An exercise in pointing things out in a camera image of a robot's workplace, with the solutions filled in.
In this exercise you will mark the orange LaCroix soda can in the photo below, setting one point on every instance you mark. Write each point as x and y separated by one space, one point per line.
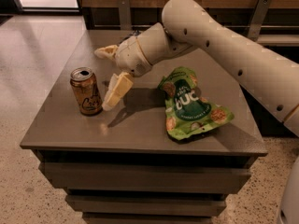
84 85

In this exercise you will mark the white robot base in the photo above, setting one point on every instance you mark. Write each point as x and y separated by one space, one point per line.
289 208

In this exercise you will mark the right metal wall bracket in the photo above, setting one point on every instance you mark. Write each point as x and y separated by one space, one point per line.
257 18

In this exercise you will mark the left metal wall bracket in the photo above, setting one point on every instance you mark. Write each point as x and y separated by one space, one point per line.
124 9

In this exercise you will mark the green snack bag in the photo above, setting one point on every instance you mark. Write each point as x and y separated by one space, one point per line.
187 112

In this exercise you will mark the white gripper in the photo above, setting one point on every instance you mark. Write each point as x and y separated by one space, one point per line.
129 56

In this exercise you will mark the blue crumpled chip bag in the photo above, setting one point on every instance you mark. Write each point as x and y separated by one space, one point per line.
133 33

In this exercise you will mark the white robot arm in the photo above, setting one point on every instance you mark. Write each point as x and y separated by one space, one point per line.
270 78

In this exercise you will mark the metal wall bracket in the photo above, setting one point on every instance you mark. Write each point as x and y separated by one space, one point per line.
257 18
124 9

